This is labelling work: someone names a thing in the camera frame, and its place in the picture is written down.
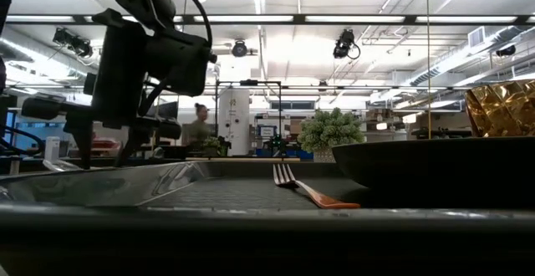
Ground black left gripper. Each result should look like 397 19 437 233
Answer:
20 8 183 171

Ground black round plate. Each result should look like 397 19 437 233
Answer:
331 135 535 210

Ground fork with orange handle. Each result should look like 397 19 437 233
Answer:
272 163 361 210

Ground shiny silver spoon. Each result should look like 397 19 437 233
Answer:
41 158 81 172

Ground amber faceted glass cup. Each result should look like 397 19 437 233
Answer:
464 79 535 138

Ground large metal baking tray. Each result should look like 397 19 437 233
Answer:
0 160 535 276

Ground red storage bins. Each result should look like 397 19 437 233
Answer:
91 137 122 151

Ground white plastic container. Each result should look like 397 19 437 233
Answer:
44 135 61 162

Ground black computer monitor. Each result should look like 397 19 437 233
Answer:
156 101 180 120

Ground white ceiling air vent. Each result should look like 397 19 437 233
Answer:
467 25 487 49

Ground person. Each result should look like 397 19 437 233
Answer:
181 102 215 147

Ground small green potted plant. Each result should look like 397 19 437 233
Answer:
202 135 232 156

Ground black ceiling fixture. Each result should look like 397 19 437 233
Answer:
495 43 517 58

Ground white cylindrical tank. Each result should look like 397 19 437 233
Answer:
217 88 251 156

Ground blue framed sign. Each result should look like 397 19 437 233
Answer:
257 124 278 140

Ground green plant in patterned pot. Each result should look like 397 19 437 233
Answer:
297 107 366 163

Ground black looped cable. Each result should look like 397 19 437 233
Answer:
0 125 46 160

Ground black ceiling camera with cable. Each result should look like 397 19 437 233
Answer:
333 28 361 60

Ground long black ceiling camera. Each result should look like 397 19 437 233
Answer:
52 27 94 59

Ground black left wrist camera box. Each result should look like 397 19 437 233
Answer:
145 28 212 98

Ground black overhead light rail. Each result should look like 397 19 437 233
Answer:
6 13 535 27

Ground black metal frame stand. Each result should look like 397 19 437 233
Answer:
214 79 283 154

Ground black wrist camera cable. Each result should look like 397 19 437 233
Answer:
166 0 218 64

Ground round black ceiling camera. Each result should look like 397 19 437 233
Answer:
232 39 248 59

